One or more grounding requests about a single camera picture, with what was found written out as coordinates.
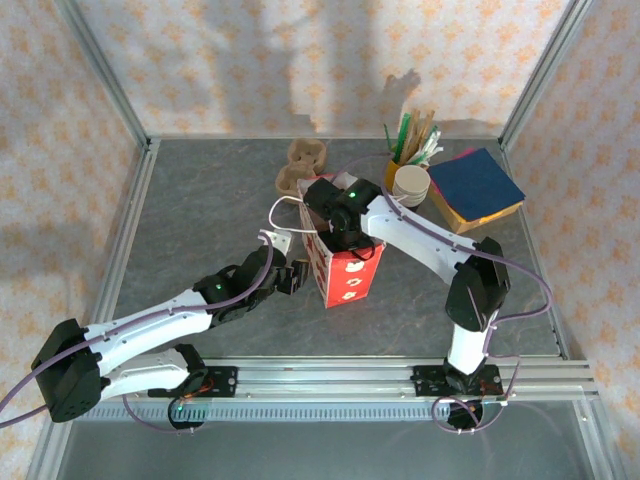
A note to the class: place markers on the red white paper bag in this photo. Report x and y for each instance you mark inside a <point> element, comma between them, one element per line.
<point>350,280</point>

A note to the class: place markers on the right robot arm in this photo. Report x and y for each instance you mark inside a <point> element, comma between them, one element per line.
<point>415,235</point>

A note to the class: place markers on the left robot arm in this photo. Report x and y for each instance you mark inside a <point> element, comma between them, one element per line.
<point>150,320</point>

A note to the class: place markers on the yellow stirrer holder cup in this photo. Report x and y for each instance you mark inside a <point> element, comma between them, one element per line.
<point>391,172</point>

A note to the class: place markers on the stack of paper cups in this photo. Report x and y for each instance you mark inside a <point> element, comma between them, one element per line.
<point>411,180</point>

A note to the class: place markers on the thin green straw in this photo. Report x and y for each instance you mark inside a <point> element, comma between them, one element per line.
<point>389,137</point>

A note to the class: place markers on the green plastic stirrer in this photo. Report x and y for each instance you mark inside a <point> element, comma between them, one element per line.
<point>405,125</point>

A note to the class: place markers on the white wrapped straw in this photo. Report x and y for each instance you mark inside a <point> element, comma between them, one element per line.
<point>431,142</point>
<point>435,151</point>

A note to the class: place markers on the wooden stirrer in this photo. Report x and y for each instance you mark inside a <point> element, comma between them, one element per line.
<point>416,127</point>
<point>427,122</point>

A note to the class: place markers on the yellow paper napkin stack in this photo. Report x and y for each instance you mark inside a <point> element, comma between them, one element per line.
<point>470,226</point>

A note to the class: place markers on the blue paper napkin stack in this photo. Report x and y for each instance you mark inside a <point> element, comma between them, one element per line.
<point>480,180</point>

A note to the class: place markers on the orange patterned backdrop panel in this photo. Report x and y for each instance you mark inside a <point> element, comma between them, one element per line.
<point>40,200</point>
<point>600,225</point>
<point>350,50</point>

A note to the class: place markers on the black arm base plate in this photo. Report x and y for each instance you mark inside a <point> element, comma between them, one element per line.
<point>425,382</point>
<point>225,382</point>

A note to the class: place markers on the aluminium mounting rail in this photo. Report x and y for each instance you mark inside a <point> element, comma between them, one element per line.
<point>320,380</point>

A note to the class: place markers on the aluminium table side rail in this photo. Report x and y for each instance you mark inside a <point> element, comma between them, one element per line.
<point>540,240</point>
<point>135,210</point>

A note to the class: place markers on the aluminium table end rail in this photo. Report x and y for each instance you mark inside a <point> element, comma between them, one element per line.
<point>225,136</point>

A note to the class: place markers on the aluminium frame post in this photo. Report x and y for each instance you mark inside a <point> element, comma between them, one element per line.
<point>545,70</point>
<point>100,70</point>

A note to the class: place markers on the aluminium frame leg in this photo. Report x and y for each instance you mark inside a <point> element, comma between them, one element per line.
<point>597,440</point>
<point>45,455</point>

